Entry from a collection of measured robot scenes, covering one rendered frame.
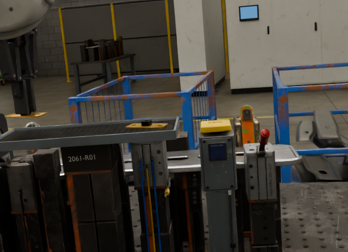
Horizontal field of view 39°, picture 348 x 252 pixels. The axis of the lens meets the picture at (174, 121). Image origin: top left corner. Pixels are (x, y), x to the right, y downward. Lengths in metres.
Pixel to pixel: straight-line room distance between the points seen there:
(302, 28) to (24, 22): 8.65
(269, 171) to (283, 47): 7.90
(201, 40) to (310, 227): 7.56
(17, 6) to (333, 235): 1.32
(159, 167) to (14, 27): 0.76
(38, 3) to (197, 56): 8.66
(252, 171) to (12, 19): 0.83
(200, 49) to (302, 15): 1.85
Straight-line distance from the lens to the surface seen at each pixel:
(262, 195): 1.18
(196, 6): 9.05
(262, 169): 1.17
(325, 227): 1.66
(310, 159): 3.83
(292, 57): 9.05
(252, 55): 9.03
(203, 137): 0.98
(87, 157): 1.00
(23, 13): 0.44
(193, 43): 9.07
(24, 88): 1.05
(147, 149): 1.15
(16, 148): 1.01
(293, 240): 1.57
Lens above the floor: 1.36
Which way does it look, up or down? 11 degrees down
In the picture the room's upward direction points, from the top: 5 degrees counter-clockwise
